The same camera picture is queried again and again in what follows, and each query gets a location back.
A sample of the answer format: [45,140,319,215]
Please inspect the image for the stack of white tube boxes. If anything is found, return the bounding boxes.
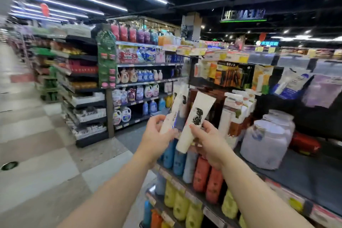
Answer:
[217,89,257,141]

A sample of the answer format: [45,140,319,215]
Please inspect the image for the grey-blue shampoo bottle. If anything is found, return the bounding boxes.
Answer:
[183,151,199,184]

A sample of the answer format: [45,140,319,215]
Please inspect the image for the blue shampoo bottle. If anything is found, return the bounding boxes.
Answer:
[173,150,188,176]
[163,139,178,170]

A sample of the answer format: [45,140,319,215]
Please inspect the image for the row of white detergent jugs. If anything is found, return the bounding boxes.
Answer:
[112,83,160,108]

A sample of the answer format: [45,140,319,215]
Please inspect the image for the row of yellow price tags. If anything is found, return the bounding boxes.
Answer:
[163,44,342,64]

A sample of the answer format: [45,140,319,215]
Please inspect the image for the person's left hand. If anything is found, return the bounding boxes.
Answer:
[135,114,178,168]

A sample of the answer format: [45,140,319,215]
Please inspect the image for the white tube with black print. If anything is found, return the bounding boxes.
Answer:
[175,91,216,154]

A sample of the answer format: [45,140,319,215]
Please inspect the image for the person's right forearm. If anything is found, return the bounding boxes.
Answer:
[221,153,316,228]

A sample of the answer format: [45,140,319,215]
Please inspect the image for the red plastic package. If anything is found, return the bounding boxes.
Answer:
[290,131,322,155]

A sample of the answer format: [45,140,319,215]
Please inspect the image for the detergent shelf unit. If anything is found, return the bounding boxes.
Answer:
[106,16,191,138]

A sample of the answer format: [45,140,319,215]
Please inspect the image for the red hanging lantern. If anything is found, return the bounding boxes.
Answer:
[40,2,51,18]

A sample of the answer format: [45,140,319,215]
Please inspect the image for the blue and white packet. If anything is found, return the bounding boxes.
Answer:
[271,67,312,100]

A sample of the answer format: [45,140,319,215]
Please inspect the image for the green hanging display strip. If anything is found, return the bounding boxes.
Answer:
[96,30,118,89]

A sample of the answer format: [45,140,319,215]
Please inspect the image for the purple packet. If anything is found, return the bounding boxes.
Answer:
[301,74,342,109]

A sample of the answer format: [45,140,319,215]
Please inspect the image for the round floor drain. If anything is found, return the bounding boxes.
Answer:
[1,161,19,172]

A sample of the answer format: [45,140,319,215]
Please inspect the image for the yellow and green packet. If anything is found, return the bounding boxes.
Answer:
[251,64,274,95]

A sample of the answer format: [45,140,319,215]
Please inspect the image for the hanging aisle sign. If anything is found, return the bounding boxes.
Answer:
[220,8,268,24]

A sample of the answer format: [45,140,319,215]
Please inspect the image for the dark aisle end shelf unit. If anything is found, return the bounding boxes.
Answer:
[52,24,109,148]

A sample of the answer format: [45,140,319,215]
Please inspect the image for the person's left forearm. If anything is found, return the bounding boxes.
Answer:
[57,152,159,228]

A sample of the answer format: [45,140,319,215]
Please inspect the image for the row of pink purple bottles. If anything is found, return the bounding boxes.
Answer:
[111,22,159,45]

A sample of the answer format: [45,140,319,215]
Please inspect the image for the row of laundry refill bags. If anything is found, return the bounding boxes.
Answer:
[117,45,166,65]

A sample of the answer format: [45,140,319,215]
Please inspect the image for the tall blue bottle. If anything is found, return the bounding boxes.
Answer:
[143,200,153,228]

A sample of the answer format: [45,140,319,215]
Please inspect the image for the person's right hand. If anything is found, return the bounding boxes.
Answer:
[189,120,236,171]

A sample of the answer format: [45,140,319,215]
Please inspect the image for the orange and black hanging packets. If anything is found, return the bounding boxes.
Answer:
[213,61,254,90]

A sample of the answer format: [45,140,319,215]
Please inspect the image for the large white plastic jar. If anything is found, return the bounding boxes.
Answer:
[240,120,288,170]
[263,109,296,146]

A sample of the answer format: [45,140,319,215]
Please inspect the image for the tall orange bottle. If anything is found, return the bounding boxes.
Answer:
[151,209,163,228]

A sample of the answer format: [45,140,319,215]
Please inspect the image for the row of pump bottles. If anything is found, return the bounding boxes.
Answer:
[116,68,164,84]

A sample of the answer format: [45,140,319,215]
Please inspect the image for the red-orange shampoo bottle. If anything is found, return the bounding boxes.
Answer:
[205,167,224,205]
[193,156,212,193]

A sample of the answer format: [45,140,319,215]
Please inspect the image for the pale grey bottle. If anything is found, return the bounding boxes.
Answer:
[155,173,167,196]

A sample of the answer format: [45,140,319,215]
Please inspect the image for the plain white cosmetic tube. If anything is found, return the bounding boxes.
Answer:
[160,84,190,135]

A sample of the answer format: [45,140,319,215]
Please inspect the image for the row of yellow bottles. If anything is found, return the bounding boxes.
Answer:
[161,180,248,228]

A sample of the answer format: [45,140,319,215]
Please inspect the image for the black display shelf rack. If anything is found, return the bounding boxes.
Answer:
[139,49,342,228]

